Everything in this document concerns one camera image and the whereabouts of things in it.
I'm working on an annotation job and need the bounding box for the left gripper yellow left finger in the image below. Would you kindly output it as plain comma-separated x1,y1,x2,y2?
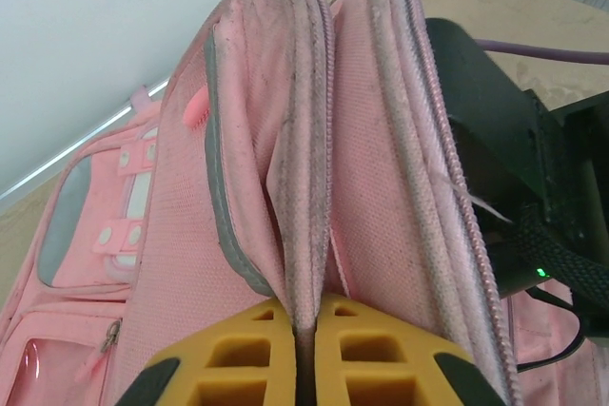
113,297,300,406

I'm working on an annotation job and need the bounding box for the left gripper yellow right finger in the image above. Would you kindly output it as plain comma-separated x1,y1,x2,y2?
314,294,503,406

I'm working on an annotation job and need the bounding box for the pink student backpack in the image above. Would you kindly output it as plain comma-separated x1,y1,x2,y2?
0,0,609,406

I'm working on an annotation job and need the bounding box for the aluminium table edge bar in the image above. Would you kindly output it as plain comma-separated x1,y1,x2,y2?
0,75,170,205

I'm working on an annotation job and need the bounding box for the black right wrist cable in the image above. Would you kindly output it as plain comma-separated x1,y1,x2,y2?
516,213,609,374

